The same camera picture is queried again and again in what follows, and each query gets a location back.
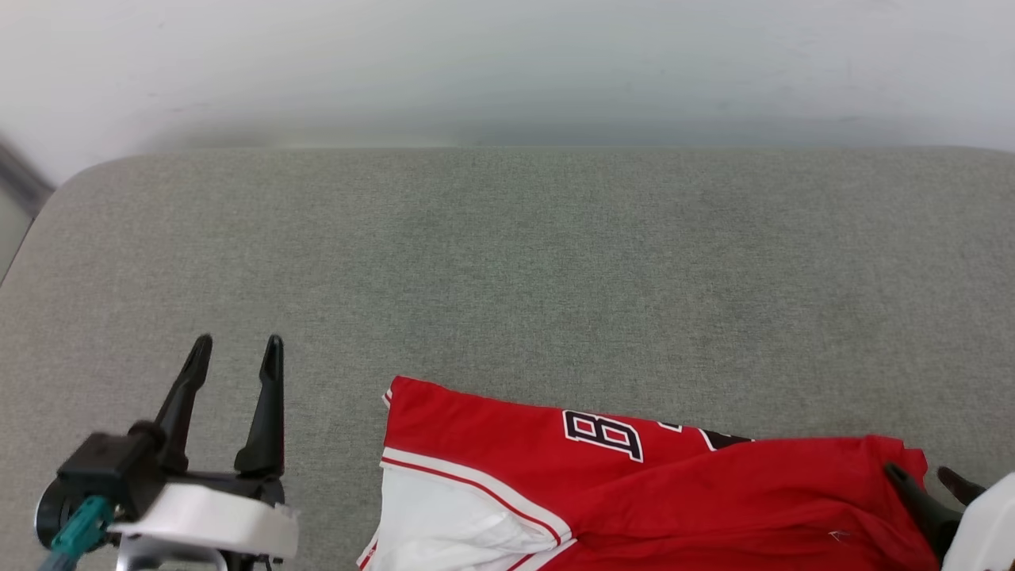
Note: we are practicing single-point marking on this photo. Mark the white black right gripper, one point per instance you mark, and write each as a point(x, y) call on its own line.
point(991, 531)

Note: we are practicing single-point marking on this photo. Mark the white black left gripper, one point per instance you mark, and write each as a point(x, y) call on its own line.
point(214, 519)

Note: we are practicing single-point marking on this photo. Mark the red white basketball jersey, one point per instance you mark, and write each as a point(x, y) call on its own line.
point(674, 500)

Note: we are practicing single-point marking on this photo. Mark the grey fabric sofa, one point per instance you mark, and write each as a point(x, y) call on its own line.
point(555, 277)

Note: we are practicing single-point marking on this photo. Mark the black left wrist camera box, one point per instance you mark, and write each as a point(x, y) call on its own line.
point(103, 464)

